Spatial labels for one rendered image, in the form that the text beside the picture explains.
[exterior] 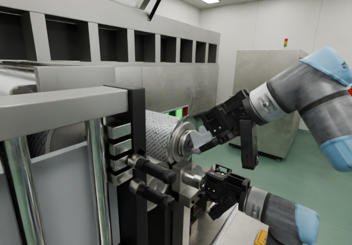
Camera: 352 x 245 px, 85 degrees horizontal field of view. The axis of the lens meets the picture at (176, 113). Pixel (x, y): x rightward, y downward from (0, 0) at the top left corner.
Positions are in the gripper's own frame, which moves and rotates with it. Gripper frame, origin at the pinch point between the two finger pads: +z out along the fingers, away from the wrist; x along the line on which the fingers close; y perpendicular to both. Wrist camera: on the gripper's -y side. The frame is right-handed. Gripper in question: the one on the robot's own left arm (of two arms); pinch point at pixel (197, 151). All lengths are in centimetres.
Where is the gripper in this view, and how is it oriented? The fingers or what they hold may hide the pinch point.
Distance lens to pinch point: 53.7
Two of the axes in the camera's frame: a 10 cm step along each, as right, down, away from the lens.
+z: -6.3, 4.8, 6.1
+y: -4.9, -8.5, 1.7
